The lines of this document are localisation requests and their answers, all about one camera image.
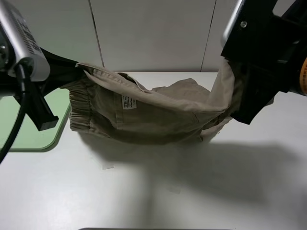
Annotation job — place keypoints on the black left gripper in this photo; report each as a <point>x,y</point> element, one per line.
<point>63,71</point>

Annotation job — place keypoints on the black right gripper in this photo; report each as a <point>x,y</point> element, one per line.
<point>268,51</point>

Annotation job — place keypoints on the khaki shorts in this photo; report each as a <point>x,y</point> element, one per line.
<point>116,106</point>

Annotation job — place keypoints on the green plastic tray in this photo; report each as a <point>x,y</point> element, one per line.
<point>31,138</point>

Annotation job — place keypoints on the clear tape strip left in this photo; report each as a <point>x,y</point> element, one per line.
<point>108,166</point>

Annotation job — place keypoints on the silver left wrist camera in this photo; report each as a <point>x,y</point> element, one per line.
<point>26,49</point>

